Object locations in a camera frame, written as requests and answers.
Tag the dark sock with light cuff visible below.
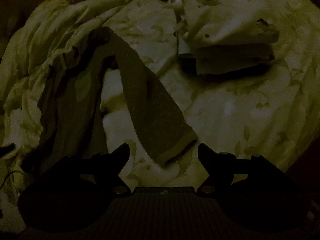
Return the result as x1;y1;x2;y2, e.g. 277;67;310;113
87;27;198;167

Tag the dark small garment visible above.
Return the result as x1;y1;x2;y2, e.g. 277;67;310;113
30;45;117;167

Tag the light floral bed sheet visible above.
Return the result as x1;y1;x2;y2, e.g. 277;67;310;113
1;0;319;236

